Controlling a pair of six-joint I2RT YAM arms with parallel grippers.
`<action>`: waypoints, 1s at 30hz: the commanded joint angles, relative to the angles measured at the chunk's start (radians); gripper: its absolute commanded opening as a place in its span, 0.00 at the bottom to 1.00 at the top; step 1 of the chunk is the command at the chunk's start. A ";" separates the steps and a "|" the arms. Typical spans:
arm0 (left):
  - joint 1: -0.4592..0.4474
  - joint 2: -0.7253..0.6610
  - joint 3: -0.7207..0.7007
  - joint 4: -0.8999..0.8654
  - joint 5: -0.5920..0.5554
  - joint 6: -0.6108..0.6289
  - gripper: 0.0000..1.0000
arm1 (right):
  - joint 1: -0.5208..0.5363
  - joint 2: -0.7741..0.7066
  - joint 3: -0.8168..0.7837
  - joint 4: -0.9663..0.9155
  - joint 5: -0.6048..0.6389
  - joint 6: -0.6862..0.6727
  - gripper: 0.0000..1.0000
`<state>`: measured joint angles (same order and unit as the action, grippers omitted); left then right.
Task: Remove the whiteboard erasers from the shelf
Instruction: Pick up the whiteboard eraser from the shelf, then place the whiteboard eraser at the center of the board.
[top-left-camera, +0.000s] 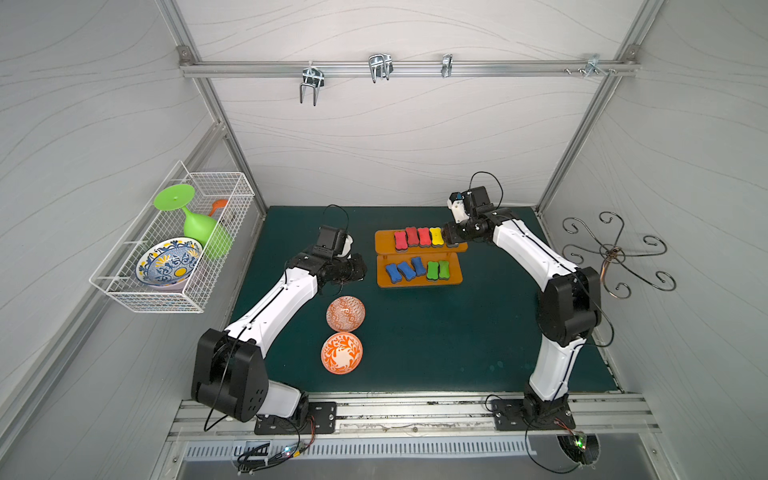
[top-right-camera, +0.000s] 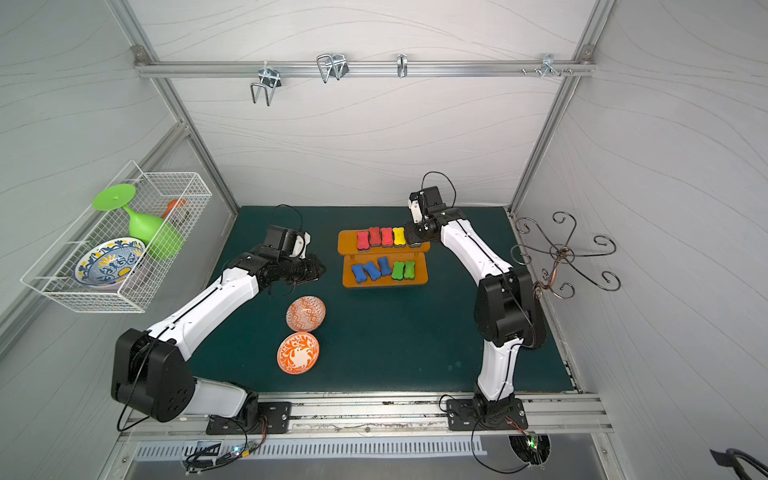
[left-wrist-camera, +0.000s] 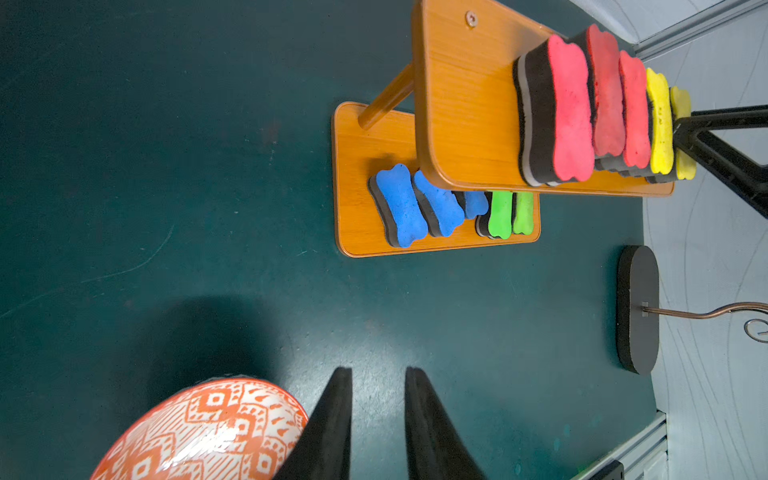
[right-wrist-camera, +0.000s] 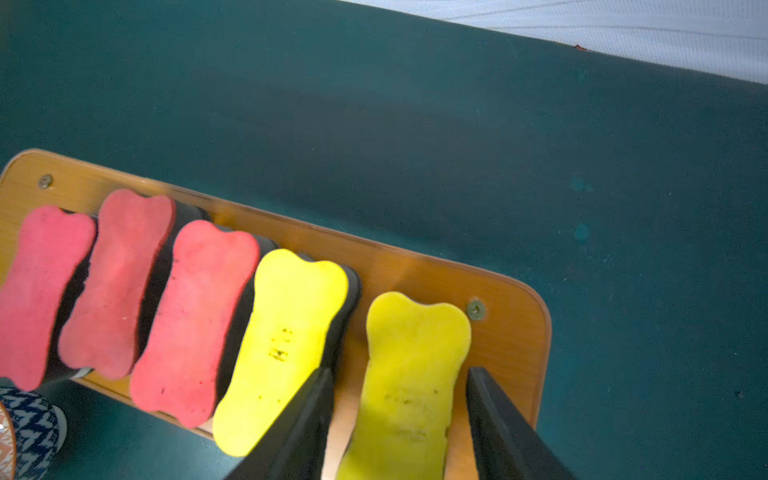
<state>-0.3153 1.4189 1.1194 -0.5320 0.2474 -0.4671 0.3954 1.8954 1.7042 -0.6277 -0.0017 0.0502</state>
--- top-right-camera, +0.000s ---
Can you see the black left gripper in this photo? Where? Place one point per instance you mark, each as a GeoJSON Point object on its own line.
{"type": "Point", "coordinates": [308, 267]}

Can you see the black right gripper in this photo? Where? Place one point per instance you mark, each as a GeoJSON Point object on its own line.
{"type": "Point", "coordinates": [417, 232]}

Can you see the yellow eraser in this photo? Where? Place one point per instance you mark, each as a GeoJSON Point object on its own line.
{"type": "Point", "coordinates": [399, 238]}

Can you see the red eraser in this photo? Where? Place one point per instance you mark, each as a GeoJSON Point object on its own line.
{"type": "Point", "coordinates": [387, 237]}
{"type": "Point", "coordinates": [374, 237]}
{"type": "Point", "coordinates": [363, 240]}

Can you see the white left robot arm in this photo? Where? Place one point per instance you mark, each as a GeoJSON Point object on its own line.
{"type": "Point", "coordinates": [150, 370]}

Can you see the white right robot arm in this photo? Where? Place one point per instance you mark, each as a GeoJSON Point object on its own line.
{"type": "Point", "coordinates": [506, 308]}

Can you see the orange patterned bowl far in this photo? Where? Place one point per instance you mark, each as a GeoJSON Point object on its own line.
{"type": "Point", "coordinates": [306, 314]}

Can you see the green eraser right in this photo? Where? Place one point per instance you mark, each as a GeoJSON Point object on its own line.
{"type": "Point", "coordinates": [409, 270]}

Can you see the green eraser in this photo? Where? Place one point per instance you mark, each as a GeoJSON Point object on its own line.
{"type": "Point", "coordinates": [409, 270]}
{"type": "Point", "coordinates": [398, 271]}

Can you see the green eraser left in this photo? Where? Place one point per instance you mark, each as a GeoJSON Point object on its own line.
{"type": "Point", "coordinates": [398, 271]}

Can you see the blue eraser right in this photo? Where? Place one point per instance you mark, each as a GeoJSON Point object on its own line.
{"type": "Point", "coordinates": [384, 266]}

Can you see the blue eraser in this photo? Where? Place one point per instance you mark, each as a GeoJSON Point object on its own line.
{"type": "Point", "coordinates": [384, 266]}
{"type": "Point", "coordinates": [372, 271]}
{"type": "Point", "coordinates": [359, 273]}

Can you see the blue eraser left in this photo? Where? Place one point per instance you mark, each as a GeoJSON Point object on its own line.
{"type": "Point", "coordinates": [359, 273]}

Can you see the blue eraser middle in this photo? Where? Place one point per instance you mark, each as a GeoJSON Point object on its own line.
{"type": "Point", "coordinates": [372, 271]}

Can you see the orange floral bowl near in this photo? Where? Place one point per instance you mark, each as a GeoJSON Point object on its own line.
{"type": "Point", "coordinates": [298, 353]}

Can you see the green plastic goblet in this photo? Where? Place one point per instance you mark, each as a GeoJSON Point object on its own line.
{"type": "Point", "coordinates": [160, 237]}

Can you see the orange object in basket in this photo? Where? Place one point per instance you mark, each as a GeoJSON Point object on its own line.
{"type": "Point", "coordinates": [173, 205]}

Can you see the bronze metal hook stand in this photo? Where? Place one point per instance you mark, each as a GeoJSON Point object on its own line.
{"type": "Point", "coordinates": [562, 254]}

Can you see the small metal hook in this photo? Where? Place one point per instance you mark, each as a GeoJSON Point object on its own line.
{"type": "Point", "coordinates": [402, 65]}

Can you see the blue yellow patterned bowl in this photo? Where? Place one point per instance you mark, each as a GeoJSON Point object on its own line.
{"type": "Point", "coordinates": [109, 263]}

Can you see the metal double hook middle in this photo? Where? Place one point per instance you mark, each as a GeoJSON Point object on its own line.
{"type": "Point", "coordinates": [332, 65]}

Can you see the metal double hook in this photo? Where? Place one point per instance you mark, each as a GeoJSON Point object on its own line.
{"type": "Point", "coordinates": [268, 81]}
{"type": "Point", "coordinates": [332, 65]}

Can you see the metal double hook left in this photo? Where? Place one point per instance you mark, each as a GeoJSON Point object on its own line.
{"type": "Point", "coordinates": [268, 81]}

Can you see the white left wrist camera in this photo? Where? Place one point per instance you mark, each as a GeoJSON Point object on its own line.
{"type": "Point", "coordinates": [301, 243]}

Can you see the aluminium front rail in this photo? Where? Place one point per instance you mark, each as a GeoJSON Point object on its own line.
{"type": "Point", "coordinates": [372, 414]}

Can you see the aluminium rail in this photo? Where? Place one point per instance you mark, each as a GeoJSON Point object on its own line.
{"type": "Point", "coordinates": [372, 414]}
{"type": "Point", "coordinates": [357, 69]}

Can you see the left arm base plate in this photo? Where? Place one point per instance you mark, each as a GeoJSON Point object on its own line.
{"type": "Point", "coordinates": [254, 418]}

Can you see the white wire basket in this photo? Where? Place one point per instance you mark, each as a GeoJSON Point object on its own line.
{"type": "Point", "coordinates": [52, 274]}

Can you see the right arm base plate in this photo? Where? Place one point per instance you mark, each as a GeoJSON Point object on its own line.
{"type": "Point", "coordinates": [465, 415]}

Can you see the aluminium top rail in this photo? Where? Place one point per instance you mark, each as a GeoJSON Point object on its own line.
{"type": "Point", "coordinates": [357, 69]}

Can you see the metal bracket hook right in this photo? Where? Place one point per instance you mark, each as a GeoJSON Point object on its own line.
{"type": "Point", "coordinates": [547, 68]}

